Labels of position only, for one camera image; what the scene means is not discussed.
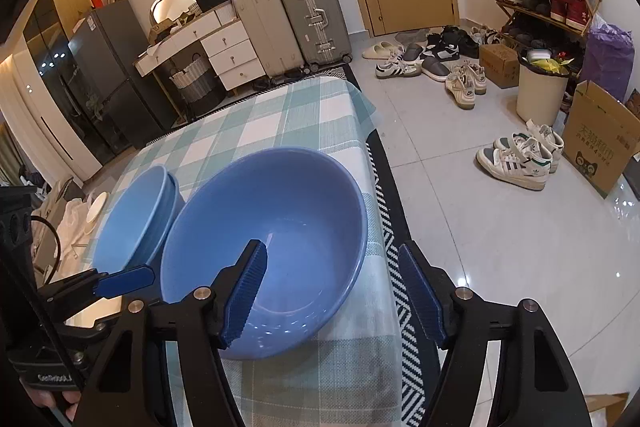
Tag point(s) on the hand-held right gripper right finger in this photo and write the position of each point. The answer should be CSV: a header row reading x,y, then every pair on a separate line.
x,y
422,297

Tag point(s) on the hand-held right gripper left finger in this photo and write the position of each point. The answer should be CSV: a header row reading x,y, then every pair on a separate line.
x,y
245,297

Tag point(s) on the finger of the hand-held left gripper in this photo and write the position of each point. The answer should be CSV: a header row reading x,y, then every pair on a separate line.
x,y
90,334
127,281

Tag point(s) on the light blue bowl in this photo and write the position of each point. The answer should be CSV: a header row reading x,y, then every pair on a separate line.
x,y
175,202
130,217

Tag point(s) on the dark blue bowl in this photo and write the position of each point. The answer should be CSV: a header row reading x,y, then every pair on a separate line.
x,y
300,217

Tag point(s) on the person's left hand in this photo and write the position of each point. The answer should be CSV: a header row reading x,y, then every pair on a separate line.
x,y
47,399

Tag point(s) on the white plastic bag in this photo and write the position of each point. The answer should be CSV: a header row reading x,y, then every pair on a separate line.
x,y
72,224

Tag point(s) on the small cream plate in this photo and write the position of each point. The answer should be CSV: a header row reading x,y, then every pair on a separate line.
x,y
96,212

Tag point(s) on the white wardrobe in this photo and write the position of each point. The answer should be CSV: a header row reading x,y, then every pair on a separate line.
x,y
30,117

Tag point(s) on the white green high-top sneaker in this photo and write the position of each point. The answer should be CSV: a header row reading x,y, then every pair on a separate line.
x,y
505,164
545,144

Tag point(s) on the glossy black cabinet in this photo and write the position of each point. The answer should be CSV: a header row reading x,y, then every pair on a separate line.
x,y
50,72

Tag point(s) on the dark grey refrigerator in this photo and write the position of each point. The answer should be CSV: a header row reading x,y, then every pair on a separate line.
x,y
130,77

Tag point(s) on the woven laundry basket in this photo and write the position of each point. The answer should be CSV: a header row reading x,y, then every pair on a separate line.
x,y
192,82

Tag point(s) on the flat cardboard flap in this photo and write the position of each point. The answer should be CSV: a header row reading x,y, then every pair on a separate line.
x,y
605,407

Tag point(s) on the large printed cardboard box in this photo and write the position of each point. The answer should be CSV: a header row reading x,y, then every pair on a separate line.
x,y
595,142

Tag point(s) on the cream trash bin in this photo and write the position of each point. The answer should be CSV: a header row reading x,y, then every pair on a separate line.
x,y
540,92

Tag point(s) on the scattered pile of shoes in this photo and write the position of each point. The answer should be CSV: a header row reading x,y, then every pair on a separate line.
x,y
440,57

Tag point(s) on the small cardboard box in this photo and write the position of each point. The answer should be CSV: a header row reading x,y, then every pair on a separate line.
x,y
500,64

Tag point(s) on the white dresser with drawers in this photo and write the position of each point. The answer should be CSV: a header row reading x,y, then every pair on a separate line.
x,y
230,52

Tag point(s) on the cream slipper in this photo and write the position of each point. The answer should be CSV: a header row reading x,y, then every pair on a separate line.
x,y
372,52
387,46

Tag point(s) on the grey door mat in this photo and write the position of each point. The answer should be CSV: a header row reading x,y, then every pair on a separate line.
x,y
410,37

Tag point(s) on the beige suitcase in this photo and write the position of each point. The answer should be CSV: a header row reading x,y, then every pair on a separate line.
x,y
265,27

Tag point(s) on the silver suitcase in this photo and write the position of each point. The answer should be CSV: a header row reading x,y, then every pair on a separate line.
x,y
310,17

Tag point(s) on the purple plastic bag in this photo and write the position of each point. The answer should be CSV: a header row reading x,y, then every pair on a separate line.
x,y
607,57

